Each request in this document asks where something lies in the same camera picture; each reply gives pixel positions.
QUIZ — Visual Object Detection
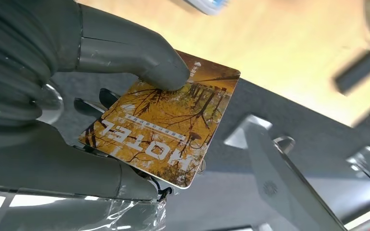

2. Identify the black card reader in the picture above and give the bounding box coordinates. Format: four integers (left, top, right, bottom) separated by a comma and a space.
333, 50, 370, 96

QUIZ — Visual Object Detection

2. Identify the white ID card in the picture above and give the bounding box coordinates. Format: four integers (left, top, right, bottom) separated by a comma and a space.
183, 0, 231, 16

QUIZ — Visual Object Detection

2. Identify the grey kiosk stand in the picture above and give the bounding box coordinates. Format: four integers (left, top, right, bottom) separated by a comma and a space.
223, 114, 347, 231

